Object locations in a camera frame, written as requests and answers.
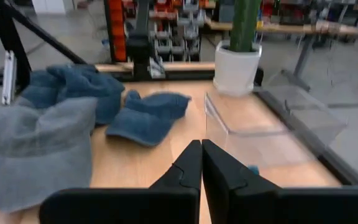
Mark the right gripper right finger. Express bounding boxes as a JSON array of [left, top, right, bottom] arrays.
[[201, 138, 358, 224]]

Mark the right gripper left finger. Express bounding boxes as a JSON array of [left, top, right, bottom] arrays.
[[39, 139, 203, 224]]

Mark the grey denim cap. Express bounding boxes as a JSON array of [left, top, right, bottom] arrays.
[[0, 96, 99, 214]]

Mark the clear plastic bin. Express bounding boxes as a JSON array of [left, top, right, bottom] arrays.
[[203, 72, 349, 170]]

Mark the white hexagonal plant pot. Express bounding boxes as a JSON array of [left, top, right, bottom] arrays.
[[213, 39, 263, 96]]

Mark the storage rack with boxes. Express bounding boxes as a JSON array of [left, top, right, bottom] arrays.
[[147, 0, 217, 62]]

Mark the green cactus plant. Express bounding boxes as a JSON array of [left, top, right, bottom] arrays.
[[228, 0, 262, 53]]

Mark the white cabinet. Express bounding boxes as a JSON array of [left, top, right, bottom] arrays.
[[31, 0, 76, 15]]

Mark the orange storage rack post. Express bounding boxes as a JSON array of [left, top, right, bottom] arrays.
[[103, 0, 128, 62]]

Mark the silver mounting bracket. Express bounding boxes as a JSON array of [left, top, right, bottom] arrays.
[[1, 50, 17, 106]]

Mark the black aluminium table frame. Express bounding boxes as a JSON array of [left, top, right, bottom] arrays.
[[0, 0, 358, 187]]

